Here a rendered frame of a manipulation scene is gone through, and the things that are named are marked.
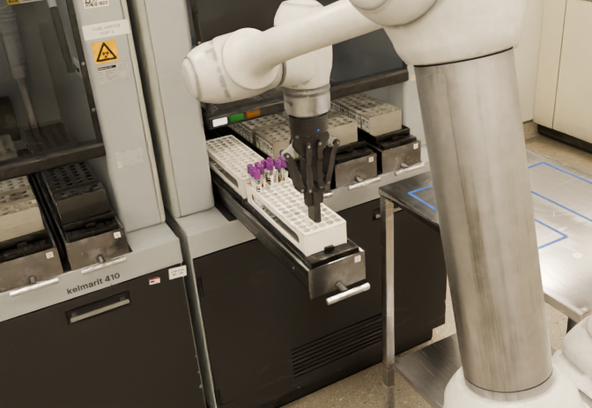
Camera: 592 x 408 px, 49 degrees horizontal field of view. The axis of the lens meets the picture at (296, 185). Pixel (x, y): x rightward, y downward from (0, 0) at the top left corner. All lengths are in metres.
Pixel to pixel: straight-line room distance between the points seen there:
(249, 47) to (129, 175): 0.67
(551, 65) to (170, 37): 2.73
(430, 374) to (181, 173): 0.85
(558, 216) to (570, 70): 2.39
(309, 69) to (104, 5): 0.53
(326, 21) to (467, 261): 0.43
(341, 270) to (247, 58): 0.52
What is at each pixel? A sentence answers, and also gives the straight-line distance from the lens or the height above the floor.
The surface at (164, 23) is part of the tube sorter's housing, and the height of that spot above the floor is 1.23.
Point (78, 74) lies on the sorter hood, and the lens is 1.51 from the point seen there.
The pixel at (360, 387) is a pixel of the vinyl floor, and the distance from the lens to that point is 2.22.
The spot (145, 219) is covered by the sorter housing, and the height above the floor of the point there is 0.76.
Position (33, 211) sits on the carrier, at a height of 0.87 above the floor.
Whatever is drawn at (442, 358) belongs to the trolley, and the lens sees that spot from 1.91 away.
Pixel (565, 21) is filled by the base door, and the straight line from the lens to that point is 3.83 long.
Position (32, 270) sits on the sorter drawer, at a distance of 1.57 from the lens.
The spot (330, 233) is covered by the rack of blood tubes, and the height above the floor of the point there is 0.85.
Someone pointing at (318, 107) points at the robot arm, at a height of 1.13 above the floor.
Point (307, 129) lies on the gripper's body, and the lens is 1.24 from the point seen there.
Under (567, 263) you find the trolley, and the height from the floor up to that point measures 0.82.
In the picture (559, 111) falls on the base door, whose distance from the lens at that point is 3.95.
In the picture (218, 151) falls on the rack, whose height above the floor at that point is 0.86.
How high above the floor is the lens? 1.53
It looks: 26 degrees down
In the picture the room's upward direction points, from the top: 4 degrees counter-clockwise
